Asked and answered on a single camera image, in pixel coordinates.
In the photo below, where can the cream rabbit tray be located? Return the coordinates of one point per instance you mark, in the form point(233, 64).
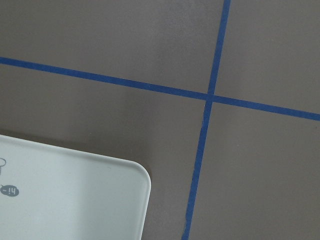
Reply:
point(54, 193)

